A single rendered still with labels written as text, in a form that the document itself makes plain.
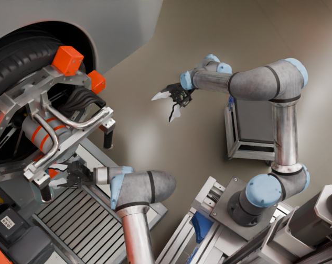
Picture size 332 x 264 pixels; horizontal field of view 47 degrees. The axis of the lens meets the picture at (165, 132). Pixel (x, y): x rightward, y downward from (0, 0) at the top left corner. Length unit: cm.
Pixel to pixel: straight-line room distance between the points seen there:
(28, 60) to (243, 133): 142
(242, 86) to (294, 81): 18
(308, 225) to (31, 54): 107
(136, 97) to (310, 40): 174
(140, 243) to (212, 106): 180
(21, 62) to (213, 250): 104
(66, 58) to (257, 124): 140
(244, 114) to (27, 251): 149
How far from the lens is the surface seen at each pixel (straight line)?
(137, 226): 128
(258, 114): 254
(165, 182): 133
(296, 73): 136
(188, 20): 346
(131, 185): 130
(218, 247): 166
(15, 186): 226
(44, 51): 152
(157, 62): 306
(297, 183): 153
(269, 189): 145
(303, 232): 100
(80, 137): 149
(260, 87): 129
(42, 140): 159
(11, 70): 145
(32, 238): 195
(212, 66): 167
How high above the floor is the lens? 226
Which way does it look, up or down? 57 degrees down
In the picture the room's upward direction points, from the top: 17 degrees clockwise
